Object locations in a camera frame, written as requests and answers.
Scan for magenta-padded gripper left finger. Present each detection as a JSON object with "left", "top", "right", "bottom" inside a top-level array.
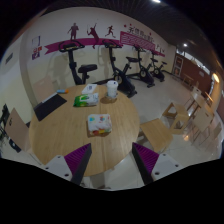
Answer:
[{"left": 41, "top": 143, "right": 93, "bottom": 186}]

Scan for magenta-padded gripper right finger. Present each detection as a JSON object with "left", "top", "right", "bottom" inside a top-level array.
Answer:
[{"left": 131, "top": 142, "right": 184, "bottom": 186}]

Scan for white colourful printed towel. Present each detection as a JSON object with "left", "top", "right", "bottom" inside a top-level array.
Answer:
[{"left": 87, "top": 113, "right": 113, "bottom": 136}]

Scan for wooden stool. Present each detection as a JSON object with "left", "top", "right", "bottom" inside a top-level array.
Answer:
[
  {"left": 162, "top": 101, "right": 191, "bottom": 134},
  {"left": 139, "top": 118, "right": 174, "bottom": 154}
]

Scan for green wet wipes pack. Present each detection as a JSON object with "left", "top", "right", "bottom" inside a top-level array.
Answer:
[{"left": 73, "top": 92, "right": 100, "bottom": 108}]

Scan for wooden chair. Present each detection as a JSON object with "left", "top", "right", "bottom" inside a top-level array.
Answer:
[
  {"left": 0, "top": 103, "right": 31, "bottom": 154},
  {"left": 33, "top": 75, "right": 56, "bottom": 103}
]

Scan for brown tape roll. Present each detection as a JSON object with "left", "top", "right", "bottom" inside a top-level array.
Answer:
[{"left": 104, "top": 95, "right": 118, "bottom": 103}]

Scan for small orange blue tube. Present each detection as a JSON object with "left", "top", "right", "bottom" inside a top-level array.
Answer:
[{"left": 55, "top": 88, "right": 70, "bottom": 95}]

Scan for white tissue pack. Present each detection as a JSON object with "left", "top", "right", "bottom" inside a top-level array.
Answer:
[{"left": 81, "top": 83, "right": 98, "bottom": 95}]

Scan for white paper cup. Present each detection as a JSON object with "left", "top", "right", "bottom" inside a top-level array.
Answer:
[{"left": 106, "top": 79, "right": 120, "bottom": 100}]

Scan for framed notice board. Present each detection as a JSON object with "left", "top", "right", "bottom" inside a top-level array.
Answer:
[{"left": 173, "top": 54, "right": 184, "bottom": 78}]

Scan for ceiling lights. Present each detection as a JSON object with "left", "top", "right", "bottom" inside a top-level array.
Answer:
[{"left": 152, "top": 0, "right": 221, "bottom": 84}]

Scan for red purple wall poster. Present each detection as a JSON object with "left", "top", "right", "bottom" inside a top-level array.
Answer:
[{"left": 31, "top": 46, "right": 43, "bottom": 61}]

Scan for white wall poster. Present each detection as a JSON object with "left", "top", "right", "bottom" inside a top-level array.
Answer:
[{"left": 32, "top": 35, "right": 42, "bottom": 48}]

